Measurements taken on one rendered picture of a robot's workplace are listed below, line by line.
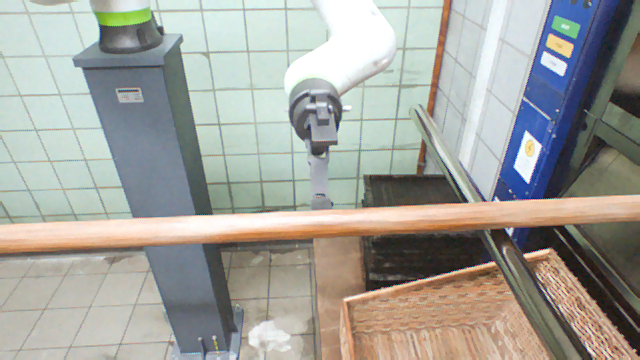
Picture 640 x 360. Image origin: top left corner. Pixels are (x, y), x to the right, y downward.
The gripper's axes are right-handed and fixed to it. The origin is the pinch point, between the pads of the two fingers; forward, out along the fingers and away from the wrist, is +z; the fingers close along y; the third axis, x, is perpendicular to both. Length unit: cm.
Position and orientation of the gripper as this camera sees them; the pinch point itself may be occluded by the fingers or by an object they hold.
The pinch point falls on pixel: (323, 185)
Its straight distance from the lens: 50.7
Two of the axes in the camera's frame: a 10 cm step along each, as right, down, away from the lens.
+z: 0.6, 5.7, -8.2
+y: -0.1, 8.2, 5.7
